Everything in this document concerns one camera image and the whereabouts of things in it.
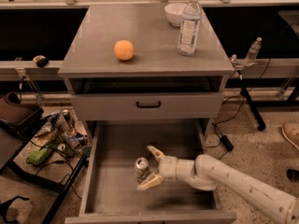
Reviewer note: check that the small water bottle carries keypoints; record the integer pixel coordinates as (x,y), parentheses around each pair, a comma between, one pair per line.
(253,51)

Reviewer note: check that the orange fruit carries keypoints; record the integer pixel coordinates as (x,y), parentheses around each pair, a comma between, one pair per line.
(124,50)

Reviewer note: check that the large clear water bottle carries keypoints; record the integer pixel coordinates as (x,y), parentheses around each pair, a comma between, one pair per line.
(189,27)

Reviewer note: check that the black power adapter with cable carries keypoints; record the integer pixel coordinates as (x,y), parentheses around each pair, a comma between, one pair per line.
(223,139)

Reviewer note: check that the grey drawer cabinet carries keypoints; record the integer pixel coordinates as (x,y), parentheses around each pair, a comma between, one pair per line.
(102,87)

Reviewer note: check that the green white 7up can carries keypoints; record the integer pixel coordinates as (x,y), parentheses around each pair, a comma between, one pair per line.
(142,169)

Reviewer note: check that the white bowl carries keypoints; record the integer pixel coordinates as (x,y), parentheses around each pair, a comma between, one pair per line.
(173,13)

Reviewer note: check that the tan shoe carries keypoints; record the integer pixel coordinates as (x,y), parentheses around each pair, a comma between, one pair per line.
(291,133)

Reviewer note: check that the black drawer handle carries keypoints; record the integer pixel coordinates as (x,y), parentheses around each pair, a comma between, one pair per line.
(148,106)

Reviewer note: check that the brown bag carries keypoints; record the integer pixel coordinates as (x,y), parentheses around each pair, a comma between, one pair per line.
(16,118)

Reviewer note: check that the black tape measure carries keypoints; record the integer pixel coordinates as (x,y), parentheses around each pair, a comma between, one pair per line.
(40,61)

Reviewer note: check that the black metal stand leg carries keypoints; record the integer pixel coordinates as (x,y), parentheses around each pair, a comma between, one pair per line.
(253,108)

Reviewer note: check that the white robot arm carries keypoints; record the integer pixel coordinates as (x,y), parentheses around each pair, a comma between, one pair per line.
(206,172)

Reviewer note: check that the basket of snacks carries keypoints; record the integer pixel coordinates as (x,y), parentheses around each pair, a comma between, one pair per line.
(64,134)

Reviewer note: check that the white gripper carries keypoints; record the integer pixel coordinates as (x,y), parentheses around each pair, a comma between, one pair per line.
(168,167)

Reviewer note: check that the green chip bag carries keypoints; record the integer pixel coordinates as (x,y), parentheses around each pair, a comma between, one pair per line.
(37,157)

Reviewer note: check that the open grey bottom drawer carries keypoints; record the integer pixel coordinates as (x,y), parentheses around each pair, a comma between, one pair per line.
(110,195)

